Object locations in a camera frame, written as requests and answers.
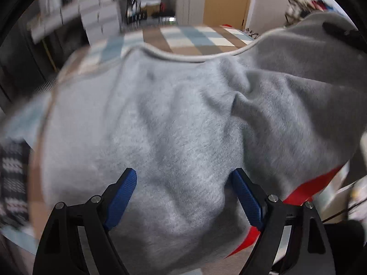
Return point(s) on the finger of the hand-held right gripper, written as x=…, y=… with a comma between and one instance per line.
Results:
x=344, y=34

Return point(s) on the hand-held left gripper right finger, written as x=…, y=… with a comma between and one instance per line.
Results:
x=248, y=200

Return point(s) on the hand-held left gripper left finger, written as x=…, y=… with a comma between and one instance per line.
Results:
x=120, y=200

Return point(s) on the grey printed hoodie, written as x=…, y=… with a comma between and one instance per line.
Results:
x=172, y=120

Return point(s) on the dark plaid blanket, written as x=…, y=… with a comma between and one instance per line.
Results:
x=14, y=183

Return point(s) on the red plastic bag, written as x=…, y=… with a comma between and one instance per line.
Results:
x=228, y=25

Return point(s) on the wooden door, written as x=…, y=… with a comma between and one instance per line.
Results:
x=226, y=0

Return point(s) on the patterned floor rug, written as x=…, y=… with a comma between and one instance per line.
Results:
x=46, y=87

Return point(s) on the checked bed sheet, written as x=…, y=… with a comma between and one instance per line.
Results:
x=186, y=38

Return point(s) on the white cabinet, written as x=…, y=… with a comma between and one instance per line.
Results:
x=189, y=0

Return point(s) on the silver suitcase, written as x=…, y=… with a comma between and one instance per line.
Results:
x=169, y=20

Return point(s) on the white desk with drawers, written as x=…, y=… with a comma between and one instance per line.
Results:
x=97, y=20

